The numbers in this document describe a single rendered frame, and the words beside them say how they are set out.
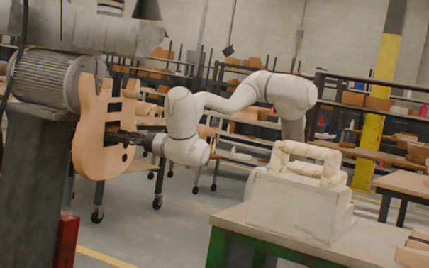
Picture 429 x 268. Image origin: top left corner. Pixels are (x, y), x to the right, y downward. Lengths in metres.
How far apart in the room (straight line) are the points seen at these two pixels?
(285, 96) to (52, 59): 0.97
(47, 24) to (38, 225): 0.86
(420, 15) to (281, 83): 10.70
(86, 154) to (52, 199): 0.51
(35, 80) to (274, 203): 1.14
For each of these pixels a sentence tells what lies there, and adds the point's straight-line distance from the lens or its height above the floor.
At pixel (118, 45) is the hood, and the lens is 1.91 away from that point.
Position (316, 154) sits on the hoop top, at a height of 1.19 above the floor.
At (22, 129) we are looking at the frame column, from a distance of 2.28.
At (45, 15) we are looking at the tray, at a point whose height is 1.50.
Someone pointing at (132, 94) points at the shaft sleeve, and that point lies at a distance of 2.03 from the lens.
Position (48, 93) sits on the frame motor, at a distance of 2.18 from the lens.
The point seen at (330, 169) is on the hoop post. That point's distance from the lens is 1.55.
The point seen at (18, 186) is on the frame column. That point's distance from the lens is 2.32.
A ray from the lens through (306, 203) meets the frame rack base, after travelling 1.57.
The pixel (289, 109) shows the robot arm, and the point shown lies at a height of 1.30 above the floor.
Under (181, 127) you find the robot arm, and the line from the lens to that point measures 1.73.
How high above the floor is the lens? 1.36
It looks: 6 degrees down
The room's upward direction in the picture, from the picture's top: 10 degrees clockwise
